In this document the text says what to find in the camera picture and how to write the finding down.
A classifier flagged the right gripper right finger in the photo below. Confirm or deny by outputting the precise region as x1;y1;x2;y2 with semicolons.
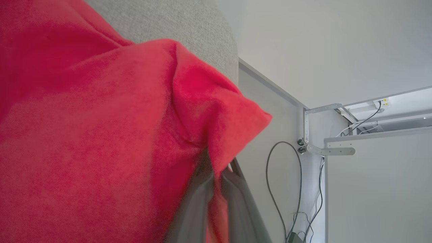
221;158;272;243

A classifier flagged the red and white shirt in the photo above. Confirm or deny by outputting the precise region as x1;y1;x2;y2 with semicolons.
0;0;273;243

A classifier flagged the grey fabric sofa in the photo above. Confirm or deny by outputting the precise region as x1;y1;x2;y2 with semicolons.
84;0;240;89

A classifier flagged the dark power adapter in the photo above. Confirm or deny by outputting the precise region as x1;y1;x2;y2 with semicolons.
286;231;305;243

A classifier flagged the grey looped cable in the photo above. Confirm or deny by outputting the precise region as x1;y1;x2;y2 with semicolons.
266;141;303;243

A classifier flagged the white thin cable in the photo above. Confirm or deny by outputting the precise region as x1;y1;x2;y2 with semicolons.
340;119;379;136

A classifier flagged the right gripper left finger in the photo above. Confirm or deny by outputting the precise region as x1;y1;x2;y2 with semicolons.
165;152;215;243

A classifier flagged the thin black hanging cable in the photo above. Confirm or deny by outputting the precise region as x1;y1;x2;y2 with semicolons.
302;158;325;243

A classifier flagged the white cabinet door panel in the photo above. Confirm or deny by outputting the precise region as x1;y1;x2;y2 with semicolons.
323;127;432;243

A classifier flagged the black socket cable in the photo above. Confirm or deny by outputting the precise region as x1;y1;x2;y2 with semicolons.
340;100;382;136

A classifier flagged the white metal hinge bracket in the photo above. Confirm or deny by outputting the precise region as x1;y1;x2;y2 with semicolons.
297;103;357;157

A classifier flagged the light grey partition panel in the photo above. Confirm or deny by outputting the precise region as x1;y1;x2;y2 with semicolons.
238;57;326;243

